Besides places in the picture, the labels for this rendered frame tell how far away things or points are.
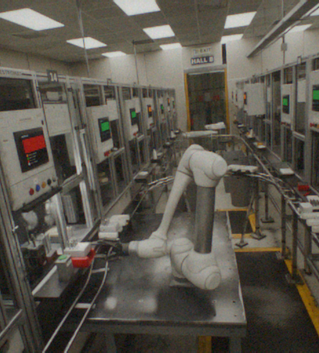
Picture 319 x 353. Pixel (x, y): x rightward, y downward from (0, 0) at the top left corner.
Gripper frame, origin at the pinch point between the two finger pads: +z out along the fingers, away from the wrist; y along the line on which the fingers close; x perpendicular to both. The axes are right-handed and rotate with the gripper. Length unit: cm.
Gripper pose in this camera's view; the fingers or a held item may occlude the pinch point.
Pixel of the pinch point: (97, 249)
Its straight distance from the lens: 184.9
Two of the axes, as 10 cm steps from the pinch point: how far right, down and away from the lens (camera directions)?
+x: -1.6, 2.7, -9.5
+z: -9.8, 0.6, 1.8
